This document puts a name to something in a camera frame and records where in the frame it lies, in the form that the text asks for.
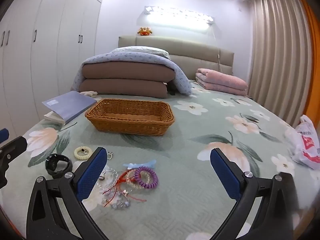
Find light blue hair clip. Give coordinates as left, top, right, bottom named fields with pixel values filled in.
left=122, top=159, right=157, bottom=170

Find black wrist watch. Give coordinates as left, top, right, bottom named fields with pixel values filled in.
left=45, top=154, right=73, bottom=179

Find blue-purple book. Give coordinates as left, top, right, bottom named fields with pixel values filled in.
left=42, top=91, right=98, bottom=125

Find orange curtain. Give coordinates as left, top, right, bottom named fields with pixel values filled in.
left=297, top=0, right=320, bottom=120

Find cream spiral hair tie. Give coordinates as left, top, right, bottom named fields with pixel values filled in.
left=74, top=146, right=93, bottom=160

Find brown wicker basket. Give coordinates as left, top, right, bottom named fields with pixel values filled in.
left=84, top=99, right=175, bottom=137

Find pale blue floral blanket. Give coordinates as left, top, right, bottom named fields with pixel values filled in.
left=75, top=46, right=193, bottom=95

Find red string bracelet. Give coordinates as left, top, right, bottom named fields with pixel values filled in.
left=102, top=170, right=147, bottom=203

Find clear bead bracelet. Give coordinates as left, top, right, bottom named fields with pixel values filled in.
left=101, top=192, right=131, bottom=209

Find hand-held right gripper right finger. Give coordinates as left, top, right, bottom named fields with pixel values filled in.
left=210, top=148, right=300, bottom=240

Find green floral bedspread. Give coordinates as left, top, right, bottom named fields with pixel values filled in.
left=0, top=79, right=320, bottom=240

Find beige padded headboard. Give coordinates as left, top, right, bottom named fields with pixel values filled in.
left=118, top=35, right=235, bottom=80

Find beige curtain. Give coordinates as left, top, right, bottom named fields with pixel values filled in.
left=246, top=0, right=314, bottom=128

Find bright wall light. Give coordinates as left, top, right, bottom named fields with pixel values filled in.
left=144, top=5, right=217, bottom=28

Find white red plastic bag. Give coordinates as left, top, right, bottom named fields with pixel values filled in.
left=285, top=115, right=320, bottom=170

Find white hanging cable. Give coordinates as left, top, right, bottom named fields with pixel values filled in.
left=212, top=29, right=223, bottom=68

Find white wardrobe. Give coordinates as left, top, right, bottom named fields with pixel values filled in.
left=0, top=0, right=108, bottom=140

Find pink pillows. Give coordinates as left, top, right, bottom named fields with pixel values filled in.
left=195, top=68, right=248, bottom=96

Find purple spiral hair tie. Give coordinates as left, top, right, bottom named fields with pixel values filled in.
left=134, top=166, right=159, bottom=189

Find clear chain bracelet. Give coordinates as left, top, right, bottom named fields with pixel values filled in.
left=96, top=166, right=119, bottom=190

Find clear pink spiral hair tie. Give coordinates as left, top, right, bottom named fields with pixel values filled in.
left=126, top=169, right=147, bottom=190

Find folded brown quilt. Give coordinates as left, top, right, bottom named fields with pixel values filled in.
left=78, top=64, right=177, bottom=99

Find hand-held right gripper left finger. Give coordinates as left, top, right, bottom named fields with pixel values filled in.
left=26, top=147, right=110, bottom=240

